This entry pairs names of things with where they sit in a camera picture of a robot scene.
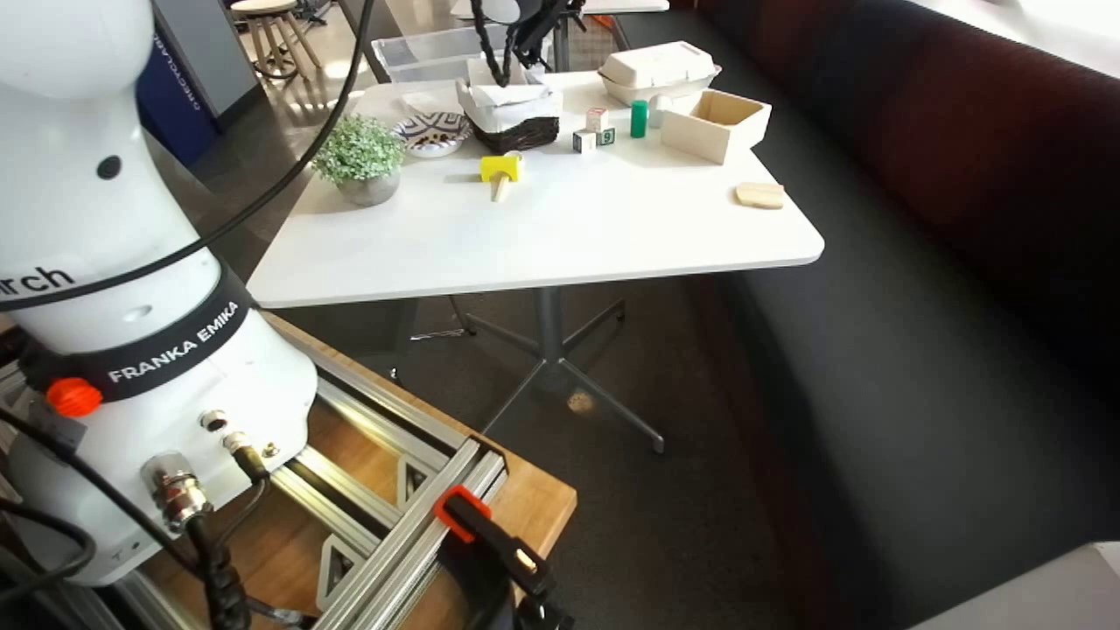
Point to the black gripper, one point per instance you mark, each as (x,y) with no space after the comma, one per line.
(549,23)

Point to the white takeaway pack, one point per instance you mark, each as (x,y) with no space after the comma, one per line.
(661,72)

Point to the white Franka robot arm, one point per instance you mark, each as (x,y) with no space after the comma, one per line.
(142,178)

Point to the small pale block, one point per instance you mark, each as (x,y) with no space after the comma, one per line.
(612,116)

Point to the small letter block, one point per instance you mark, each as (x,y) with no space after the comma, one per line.
(584,142)
(607,135)

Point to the clear plastic bin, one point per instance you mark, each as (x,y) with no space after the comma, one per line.
(422,55)

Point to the green cylinder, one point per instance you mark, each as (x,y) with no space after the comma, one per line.
(638,116)

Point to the small white cylinder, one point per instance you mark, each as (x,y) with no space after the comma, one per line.
(657,115)

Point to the black white patterned bowl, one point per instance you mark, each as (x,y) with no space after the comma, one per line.
(436,138)

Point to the open cardboard box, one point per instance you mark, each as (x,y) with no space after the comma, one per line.
(701,138)

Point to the green potted plant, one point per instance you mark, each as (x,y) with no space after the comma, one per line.
(362,151)

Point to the pale wooden block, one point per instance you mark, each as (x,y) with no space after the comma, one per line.
(759,196)

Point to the grey metal table base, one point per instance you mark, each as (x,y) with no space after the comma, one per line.
(549,339)

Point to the round wooden floor disc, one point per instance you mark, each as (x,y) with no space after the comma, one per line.
(579,405)

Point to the blue panel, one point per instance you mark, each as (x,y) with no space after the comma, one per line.
(169,100)

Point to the dark couch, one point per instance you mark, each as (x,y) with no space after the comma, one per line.
(934,291)

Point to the wooden mounting board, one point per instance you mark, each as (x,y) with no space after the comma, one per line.
(537,502)

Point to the orange and black clamp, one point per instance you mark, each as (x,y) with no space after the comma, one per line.
(493,538)

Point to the aluminium extrusion frame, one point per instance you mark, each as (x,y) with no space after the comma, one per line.
(404,546)

